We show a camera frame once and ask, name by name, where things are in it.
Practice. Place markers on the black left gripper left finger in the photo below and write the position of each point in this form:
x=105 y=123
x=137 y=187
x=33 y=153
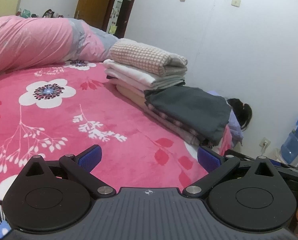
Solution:
x=89 y=158

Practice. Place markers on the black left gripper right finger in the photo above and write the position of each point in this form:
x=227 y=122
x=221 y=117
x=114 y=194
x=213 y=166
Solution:
x=209 y=159

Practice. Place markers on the dark grey garment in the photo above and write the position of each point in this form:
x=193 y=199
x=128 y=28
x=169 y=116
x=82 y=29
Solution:
x=203 y=115

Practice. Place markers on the plaid folded garment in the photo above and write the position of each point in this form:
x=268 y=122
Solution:
x=185 y=135

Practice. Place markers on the child with black ponytail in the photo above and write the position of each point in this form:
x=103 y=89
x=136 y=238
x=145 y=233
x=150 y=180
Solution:
x=237 y=114

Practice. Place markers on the pink floral bed sheet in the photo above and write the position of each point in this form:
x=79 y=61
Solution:
x=47 y=117

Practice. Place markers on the beige folded cloth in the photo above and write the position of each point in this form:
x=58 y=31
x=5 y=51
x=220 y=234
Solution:
x=133 y=94

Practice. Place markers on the blue water bottle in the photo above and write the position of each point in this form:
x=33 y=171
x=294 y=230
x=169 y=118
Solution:
x=289 y=149

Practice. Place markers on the white folded cloth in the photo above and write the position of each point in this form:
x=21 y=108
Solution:
x=139 y=78

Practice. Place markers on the pink checkered folded towel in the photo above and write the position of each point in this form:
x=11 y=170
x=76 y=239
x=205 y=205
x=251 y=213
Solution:
x=148 y=58

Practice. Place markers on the pink rolled duvet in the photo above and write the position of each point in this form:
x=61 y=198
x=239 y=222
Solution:
x=33 y=42

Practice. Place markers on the brown wooden door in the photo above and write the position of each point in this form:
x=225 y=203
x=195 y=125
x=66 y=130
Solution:
x=94 y=12

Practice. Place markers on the white wall socket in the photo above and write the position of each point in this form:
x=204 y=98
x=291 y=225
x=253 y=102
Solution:
x=264 y=143

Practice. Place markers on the white wall switch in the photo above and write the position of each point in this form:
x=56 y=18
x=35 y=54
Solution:
x=236 y=3

